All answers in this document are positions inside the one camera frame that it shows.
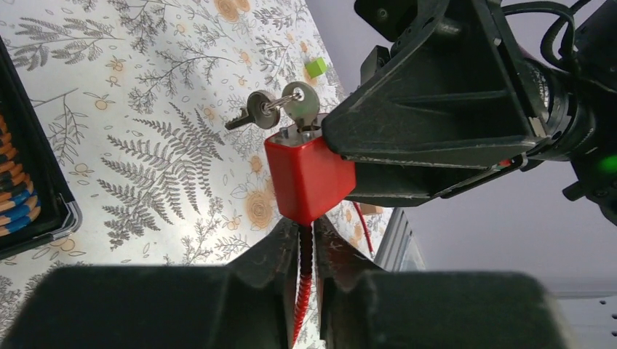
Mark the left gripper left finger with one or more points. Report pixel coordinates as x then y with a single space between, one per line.
247 303

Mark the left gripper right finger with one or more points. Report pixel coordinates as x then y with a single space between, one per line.
461 309

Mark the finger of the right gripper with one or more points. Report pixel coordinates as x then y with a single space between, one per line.
410 186

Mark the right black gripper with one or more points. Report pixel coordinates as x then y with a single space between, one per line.
459 91

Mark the red cable padlock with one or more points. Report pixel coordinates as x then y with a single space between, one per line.
309 180

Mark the silver keys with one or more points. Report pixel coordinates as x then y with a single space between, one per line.
298 100

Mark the wooden cube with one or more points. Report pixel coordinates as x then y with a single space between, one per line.
369 209

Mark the green cube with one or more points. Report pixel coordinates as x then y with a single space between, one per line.
316 67

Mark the black poker chip case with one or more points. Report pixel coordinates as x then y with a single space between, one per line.
37 206

